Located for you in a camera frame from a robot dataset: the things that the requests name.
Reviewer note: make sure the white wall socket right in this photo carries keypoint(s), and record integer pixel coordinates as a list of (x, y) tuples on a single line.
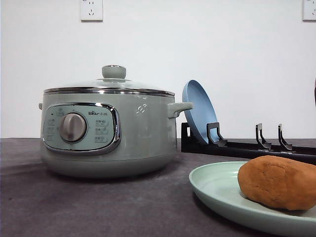
[(309, 9)]

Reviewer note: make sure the black dish rack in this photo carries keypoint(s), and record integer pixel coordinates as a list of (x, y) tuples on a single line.
[(217, 145)]

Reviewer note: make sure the white wall socket left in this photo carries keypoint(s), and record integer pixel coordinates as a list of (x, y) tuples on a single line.
[(91, 11)]

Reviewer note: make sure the green electric steamer pot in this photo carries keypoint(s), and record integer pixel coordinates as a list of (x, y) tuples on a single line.
[(108, 132)]

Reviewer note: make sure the brown potato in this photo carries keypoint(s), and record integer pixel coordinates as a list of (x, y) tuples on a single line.
[(286, 183)]

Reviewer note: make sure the white wall socket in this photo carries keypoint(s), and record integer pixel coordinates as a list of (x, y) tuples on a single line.
[(309, 9), (91, 11)]

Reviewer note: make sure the glass lid with green knob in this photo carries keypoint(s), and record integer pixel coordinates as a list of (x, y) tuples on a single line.
[(113, 82)]

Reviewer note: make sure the blue plate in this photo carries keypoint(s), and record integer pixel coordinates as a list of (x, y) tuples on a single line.
[(203, 111)]

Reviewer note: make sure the green plate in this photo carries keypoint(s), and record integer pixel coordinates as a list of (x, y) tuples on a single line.
[(217, 183)]

